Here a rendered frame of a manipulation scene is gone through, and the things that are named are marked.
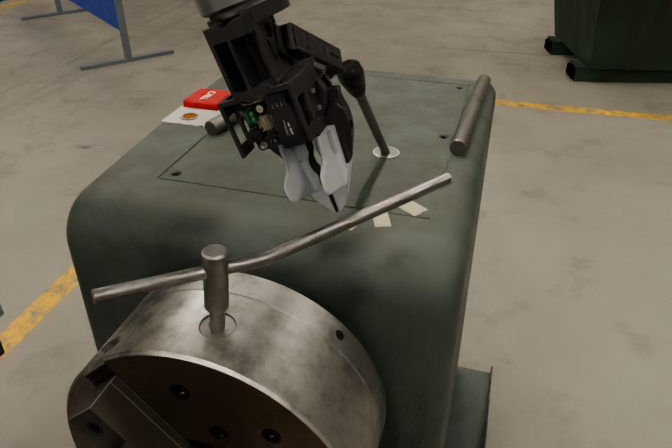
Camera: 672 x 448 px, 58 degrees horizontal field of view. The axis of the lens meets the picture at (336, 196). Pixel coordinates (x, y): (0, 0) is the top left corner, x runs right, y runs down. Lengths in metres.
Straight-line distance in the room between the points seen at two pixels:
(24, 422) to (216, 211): 1.69
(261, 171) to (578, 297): 2.08
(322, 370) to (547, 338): 1.94
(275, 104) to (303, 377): 0.24
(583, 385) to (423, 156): 1.63
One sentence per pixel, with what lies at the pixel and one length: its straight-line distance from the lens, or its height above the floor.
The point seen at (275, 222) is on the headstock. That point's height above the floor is 1.25.
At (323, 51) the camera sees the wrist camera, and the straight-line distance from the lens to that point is 0.59.
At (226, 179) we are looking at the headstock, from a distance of 0.76.
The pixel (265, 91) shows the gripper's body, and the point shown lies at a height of 1.45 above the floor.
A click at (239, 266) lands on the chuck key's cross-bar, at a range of 0.53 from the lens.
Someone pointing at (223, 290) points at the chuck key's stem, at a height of 1.28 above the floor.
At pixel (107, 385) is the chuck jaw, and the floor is 1.19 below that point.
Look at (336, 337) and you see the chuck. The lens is 0.61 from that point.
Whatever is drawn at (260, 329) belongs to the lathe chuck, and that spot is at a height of 1.23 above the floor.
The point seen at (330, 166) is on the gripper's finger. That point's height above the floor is 1.36.
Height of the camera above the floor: 1.62
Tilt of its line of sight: 30 degrees down
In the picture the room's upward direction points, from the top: straight up
